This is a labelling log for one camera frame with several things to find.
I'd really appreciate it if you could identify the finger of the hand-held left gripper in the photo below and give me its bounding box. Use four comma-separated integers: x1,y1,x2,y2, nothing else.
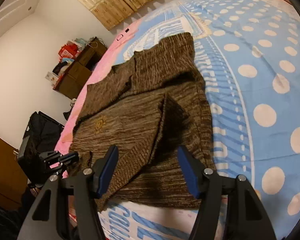
39,151,59,167
54,151,79,178

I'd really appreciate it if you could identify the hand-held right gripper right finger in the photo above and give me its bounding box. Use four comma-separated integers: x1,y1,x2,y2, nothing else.
177,145,277,240

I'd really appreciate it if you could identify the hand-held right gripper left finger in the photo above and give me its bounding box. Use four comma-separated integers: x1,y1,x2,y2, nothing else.
16,145,119,240

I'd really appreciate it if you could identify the brown knit sweater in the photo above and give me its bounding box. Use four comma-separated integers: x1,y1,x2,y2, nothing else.
70,32,217,212

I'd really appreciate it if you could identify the black bag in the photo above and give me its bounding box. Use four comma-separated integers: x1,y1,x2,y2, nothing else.
17,111,65,180

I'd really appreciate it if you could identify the brown wooden cabinet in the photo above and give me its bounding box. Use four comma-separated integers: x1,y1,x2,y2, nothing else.
0,129,28,210

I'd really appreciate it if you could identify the white box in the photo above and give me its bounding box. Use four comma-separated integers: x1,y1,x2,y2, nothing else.
45,71,59,88

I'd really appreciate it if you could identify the brown wooden desk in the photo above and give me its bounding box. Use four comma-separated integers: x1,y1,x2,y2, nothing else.
54,37,108,100

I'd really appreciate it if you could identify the blue pink polka-dot bedsheet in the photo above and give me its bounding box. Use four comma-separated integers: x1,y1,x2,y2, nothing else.
54,0,300,240

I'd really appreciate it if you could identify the red gift box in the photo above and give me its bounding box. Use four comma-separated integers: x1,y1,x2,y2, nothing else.
59,44,78,59

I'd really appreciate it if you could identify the beige patterned window curtain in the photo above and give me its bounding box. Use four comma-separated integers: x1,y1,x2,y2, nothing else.
52,0,183,30

